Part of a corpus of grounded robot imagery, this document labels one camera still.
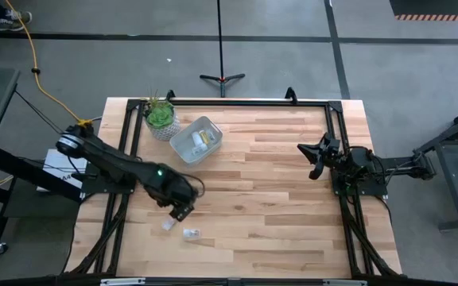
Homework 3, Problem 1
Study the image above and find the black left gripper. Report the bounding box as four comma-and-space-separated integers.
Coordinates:
157, 178, 200, 223

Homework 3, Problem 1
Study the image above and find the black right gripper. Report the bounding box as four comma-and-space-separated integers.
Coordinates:
297, 132, 344, 181

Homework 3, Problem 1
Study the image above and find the grey plastic basket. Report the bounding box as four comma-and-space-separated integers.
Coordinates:
169, 115, 224, 167

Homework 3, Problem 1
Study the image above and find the small clear packet bottom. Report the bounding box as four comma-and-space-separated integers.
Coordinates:
182, 227, 203, 240

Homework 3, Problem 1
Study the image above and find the succulent in white pot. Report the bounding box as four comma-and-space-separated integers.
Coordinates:
143, 89, 181, 142

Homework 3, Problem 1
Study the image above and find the white box with label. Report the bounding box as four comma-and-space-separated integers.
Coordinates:
37, 149, 90, 192

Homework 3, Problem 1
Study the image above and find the black metal cart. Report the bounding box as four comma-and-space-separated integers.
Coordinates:
413, 101, 458, 231

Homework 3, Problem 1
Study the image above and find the black tripod stand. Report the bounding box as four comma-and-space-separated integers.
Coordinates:
199, 0, 246, 99

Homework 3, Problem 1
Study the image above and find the black mat with hazard stripe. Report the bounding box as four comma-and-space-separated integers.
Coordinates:
389, 0, 458, 22

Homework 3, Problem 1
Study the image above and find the person's shoe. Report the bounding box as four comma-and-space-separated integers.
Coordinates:
0, 9, 33, 33

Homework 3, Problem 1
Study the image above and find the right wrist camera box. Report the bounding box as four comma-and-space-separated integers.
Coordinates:
324, 137, 341, 154

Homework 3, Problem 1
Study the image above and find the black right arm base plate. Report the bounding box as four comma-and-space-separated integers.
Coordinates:
330, 164, 390, 198

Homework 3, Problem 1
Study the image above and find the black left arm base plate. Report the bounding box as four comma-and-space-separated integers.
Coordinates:
80, 172, 137, 196

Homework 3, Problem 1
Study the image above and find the black aluminium table frame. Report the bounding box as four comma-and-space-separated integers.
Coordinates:
65, 87, 403, 279

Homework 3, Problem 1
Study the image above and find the silver bracket plate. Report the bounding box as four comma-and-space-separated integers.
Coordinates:
322, 279, 369, 286
100, 277, 147, 286

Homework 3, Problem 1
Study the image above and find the thin black cable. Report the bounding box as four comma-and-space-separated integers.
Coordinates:
14, 90, 69, 135

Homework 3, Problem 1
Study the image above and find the yellow extension cable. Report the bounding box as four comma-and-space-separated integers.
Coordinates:
4, 0, 95, 129

